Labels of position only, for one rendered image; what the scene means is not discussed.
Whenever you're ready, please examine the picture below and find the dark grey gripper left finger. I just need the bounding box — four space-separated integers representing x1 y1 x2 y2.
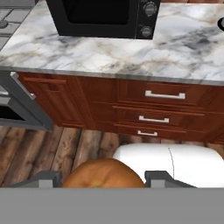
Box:
10 170 63 189

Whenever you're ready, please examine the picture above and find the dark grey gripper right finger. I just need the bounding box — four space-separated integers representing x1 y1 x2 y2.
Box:
144 170 197 189

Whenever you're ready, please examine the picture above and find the orange tangerine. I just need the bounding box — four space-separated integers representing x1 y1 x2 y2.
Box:
62 157 146 189

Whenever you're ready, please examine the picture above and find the black round bowl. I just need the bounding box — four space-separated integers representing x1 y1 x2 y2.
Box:
216 16 224 32

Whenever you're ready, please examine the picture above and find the narrow red-brown wooden drawer front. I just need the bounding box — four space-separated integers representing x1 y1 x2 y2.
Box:
113 123 188 142

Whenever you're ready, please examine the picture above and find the grey oven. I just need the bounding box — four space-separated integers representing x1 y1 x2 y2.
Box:
0 69 55 132

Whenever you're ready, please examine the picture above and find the medium red-brown wooden drawer front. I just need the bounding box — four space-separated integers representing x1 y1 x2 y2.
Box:
111 105 206 130

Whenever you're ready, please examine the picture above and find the red-brown wooden cupboard door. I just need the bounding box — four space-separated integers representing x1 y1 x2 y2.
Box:
17 73 89 130

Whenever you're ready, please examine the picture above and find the large red-brown wooden drawer front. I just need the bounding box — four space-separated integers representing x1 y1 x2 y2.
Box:
117 79 215 111

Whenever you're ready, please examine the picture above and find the black microwave oven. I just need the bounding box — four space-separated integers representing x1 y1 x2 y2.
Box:
45 0 162 40

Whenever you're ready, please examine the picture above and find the grey hob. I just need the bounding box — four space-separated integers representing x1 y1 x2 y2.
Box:
0 0 39 51

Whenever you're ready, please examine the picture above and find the short silver drawer handle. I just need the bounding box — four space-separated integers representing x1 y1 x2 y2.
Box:
136 129 159 137

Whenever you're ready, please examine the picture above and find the medium silver drawer handle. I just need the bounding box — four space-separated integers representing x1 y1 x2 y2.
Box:
138 115 171 124

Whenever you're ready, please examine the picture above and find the long silver drawer handle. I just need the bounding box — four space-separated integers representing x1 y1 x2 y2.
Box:
144 89 186 101

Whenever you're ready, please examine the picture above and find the silver oven handle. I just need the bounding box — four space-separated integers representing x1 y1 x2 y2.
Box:
10 71 37 101

